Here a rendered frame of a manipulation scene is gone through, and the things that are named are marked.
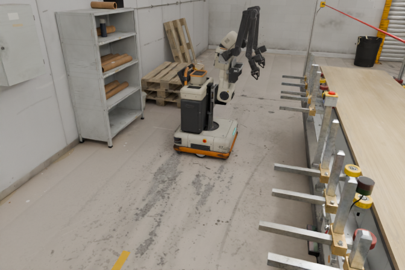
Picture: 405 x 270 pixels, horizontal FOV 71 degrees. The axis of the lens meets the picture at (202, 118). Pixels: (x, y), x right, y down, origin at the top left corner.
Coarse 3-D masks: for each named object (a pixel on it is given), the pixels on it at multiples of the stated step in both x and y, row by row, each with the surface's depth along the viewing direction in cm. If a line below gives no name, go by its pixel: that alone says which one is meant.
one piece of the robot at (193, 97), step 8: (192, 64) 322; (184, 72) 306; (208, 80) 330; (184, 88) 304; (192, 88) 305; (200, 88) 305; (208, 88) 316; (184, 96) 305; (192, 96) 303; (200, 96) 300; (208, 96) 321; (184, 104) 309; (192, 104) 306; (200, 104) 304; (208, 104) 326; (184, 112) 313; (192, 112) 310; (200, 112) 308; (208, 112) 323; (184, 120) 317; (192, 120) 314; (200, 120) 312; (208, 120) 325; (184, 128) 321; (192, 128) 319; (200, 128) 316; (208, 128) 329
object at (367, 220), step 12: (324, 84) 328; (324, 108) 307; (336, 144) 230; (348, 156) 191; (360, 216) 153; (372, 216) 137; (372, 228) 135; (384, 240) 121; (372, 252) 132; (384, 252) 120; (372, 264) 130; (384, 264) 118
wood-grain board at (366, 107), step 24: (336, 72) 336; (360, 72) 337; (384, 72) 339; (360, 96) 261; (384, 96) 262; (360, 120) 214; (384, 120) 215; (360, 144) 181; (384, 144) 181; (360, 168) 157; (384, 168) 157; (384, 192) 138; (384, 216) 124
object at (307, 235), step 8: (264, 224) 124; (272, 224) 124; (280, 224) 124; (272, 232) 123; (280, 232) 122; (288, 232) 121; (296, 232) 120; (304, 232) 120; (312, 232) 120; (312, 240) 119; (320, 240) 118; (328, 240) 117; (352, 240) 116
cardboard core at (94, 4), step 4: (92, 4) 333; (96, 4) 331; (100, 4) 330; (104, 4) 329; (108, 4) 327; (112, 4) 326; (116, 4) 333; (100, 8) 335; (104, 8) 333; (108, 8) 331; (112, 8) 330
